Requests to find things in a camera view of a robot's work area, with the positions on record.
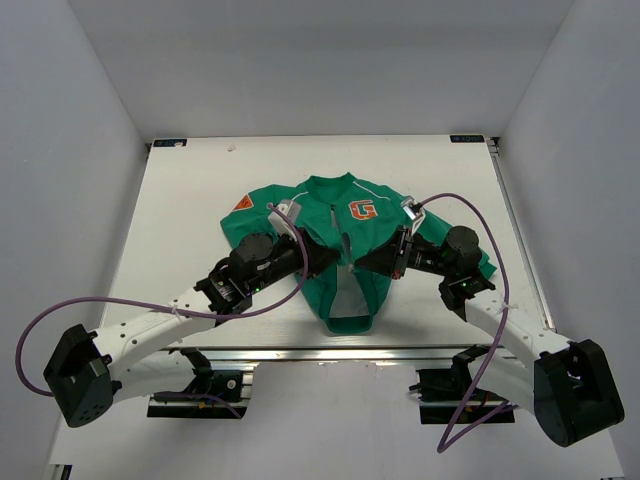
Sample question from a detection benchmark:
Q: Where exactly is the blue right corner label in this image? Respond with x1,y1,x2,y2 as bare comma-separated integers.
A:
449,134,485,144

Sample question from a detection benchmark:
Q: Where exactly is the blue left corner label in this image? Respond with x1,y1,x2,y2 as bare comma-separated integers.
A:
152,138,187,148

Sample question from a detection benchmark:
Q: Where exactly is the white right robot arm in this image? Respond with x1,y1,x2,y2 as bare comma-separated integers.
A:
356,226,625,447

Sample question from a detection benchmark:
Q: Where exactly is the green varsity jacket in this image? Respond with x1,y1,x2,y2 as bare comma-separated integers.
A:
220,170,499,335

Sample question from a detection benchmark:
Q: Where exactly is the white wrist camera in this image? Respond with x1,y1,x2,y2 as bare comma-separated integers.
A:
401,196,426,236
268,200,302,242

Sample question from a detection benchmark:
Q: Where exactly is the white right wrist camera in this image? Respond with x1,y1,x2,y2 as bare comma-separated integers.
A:
401,196,426,236

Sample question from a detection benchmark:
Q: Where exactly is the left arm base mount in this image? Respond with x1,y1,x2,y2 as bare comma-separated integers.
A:
147,348,255,420

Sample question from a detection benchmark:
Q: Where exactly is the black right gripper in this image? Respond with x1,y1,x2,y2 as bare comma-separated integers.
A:
355,225,454,279

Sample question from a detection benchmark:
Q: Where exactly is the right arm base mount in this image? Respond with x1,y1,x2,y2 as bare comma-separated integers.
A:
407,345,515,426

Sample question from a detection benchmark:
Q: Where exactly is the blue corner label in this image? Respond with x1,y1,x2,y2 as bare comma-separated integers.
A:
152,138,187,148
449,134,485,144

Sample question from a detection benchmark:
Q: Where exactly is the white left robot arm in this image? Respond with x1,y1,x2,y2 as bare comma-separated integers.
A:
43,230,340,428

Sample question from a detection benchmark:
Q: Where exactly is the aluminium table edge rail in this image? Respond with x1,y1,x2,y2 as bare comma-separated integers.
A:
149,345,501,365

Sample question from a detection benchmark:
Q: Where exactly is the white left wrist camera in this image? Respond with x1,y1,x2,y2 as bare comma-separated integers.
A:
268,200,302,242

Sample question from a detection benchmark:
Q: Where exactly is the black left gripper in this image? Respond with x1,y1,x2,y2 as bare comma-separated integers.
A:
247,225,341,295

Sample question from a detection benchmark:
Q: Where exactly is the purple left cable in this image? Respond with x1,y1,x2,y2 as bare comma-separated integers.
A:
14,202,311,419

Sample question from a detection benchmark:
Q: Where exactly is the aluminium right side rail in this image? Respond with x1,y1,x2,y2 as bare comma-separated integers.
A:
486,137,557,331

